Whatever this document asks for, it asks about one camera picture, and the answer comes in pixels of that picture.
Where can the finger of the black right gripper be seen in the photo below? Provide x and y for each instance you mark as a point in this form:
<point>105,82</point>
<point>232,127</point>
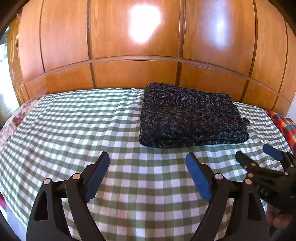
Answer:
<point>246,162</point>
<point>276,154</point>

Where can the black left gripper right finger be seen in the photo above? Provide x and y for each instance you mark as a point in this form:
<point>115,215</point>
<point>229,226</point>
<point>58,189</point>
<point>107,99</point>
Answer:
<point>247,220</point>

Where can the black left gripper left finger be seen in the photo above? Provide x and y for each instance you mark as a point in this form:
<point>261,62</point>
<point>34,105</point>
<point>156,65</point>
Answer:
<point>47,219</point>

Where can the dark leaf-print pants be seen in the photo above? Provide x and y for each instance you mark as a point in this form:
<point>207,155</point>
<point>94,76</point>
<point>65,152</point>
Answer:
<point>176,117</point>

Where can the person's right hand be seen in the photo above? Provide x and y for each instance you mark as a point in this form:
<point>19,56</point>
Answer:
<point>278,221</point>

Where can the red plaid blanket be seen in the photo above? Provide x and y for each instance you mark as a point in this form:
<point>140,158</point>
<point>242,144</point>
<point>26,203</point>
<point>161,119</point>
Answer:
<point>287,128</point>

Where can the green white checkered bedsheet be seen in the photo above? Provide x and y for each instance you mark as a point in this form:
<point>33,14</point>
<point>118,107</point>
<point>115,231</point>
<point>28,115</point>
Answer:
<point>147,193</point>

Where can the orange wooden wardrobe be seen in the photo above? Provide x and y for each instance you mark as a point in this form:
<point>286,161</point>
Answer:
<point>242,48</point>

